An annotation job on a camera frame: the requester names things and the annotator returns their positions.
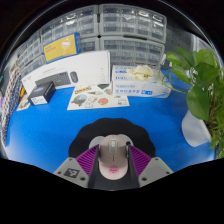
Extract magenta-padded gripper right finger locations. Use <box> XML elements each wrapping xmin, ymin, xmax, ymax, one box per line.
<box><xmin>126</xmin><ymin>144</ymin><xmax>174</xmax><ymax>190</ymax></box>

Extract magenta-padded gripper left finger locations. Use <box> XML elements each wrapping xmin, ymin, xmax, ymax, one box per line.
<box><xmin>52</xmin><ymin>144</ymin><xmax>101</xmax><ymax>189</ymax></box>

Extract pink computer mouse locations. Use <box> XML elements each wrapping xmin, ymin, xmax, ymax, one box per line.
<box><xmin>97</xmin><ymin>134</ymin><xmax>130</xmax><ymax>180</ymax></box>

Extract black scalloped mouse pad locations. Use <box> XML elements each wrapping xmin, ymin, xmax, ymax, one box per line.
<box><xmin>68</xmin><ymin>117</ymin><xmax>156</xmax><ymax>161</ymax></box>

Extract cartoon print sticker sheet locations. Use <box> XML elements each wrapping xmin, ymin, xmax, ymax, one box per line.
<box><xmin>66</xmin><ymin>83</ymin><xmax>131</xmax><ymax>111</ymax></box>

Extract green potted plant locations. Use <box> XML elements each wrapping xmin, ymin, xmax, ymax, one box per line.
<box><xmin>159</xmin><ymin>46</ymin><xmax>224</xmax><ymax>160</ymax></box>

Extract small black box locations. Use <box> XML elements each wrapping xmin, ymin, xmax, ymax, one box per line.
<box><xmin>27</xmin><ymin>81</ymin><xmax>57</xmax><ymax>106</ymax></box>

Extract white blue glove box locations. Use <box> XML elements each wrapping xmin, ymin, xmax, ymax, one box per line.
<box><xmin>111</xmin><ymin>64</ymin><xmax>173</xmax><ymax>99</ymax></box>

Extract cream rubber glove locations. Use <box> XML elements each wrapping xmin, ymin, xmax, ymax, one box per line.
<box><xmin>125</xmin><ymin>64</ymin><xmax>157</xmax><ymax>82</ymax></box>

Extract white keyboard carton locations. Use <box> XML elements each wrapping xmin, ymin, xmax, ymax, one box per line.
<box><xmin>20</xmin><ymin>49</ymin><xmax>112</xmax><ymax>96</ymax></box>

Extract red blue checked cloth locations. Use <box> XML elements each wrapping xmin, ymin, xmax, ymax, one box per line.
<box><xmin>5</xmin><ymin>63</ymin><xmax>19</xmax><ymax>91</ymax></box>

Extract yellow and blue box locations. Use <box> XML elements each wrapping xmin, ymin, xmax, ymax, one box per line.
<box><xmin>42</xmin><ymin>32</ymin><xmax>83</xmax><ymax>64</ymax></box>

